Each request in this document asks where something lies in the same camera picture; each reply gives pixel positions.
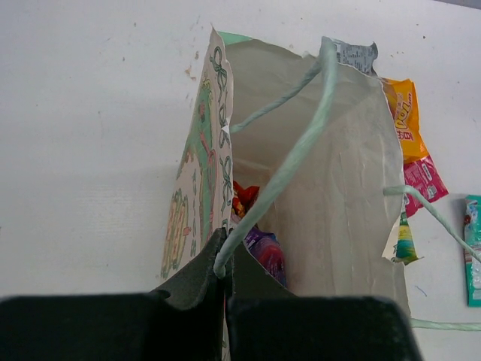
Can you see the green snack packet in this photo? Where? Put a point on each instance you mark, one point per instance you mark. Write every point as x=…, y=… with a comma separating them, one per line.
x=404, y=248

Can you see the purple snack packet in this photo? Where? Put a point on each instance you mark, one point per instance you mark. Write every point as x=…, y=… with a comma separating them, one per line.
x=266, y=249

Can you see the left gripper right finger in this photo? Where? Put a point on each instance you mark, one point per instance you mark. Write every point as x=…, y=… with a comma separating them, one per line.
x=267, y=322

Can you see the green paper bag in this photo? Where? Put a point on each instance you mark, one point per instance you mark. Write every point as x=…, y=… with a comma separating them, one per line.
x=319, y=140

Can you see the red snack packet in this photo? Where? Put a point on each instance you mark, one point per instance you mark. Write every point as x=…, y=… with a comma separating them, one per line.
x=244, y=198

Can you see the grey snack packet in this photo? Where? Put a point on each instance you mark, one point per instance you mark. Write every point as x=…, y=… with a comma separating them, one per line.
x=360, y=57

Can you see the pink snack packet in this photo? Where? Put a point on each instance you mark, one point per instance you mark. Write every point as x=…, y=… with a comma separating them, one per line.
x=422, y=175

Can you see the orange yellow snack packet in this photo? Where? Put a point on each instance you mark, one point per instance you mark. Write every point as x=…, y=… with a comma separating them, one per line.
x=403, y=104

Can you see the teal candy packet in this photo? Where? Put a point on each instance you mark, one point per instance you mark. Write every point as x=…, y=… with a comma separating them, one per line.
x=472, y=239

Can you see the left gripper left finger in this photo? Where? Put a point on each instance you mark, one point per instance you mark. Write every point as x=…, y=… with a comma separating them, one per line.
x=179, y=320

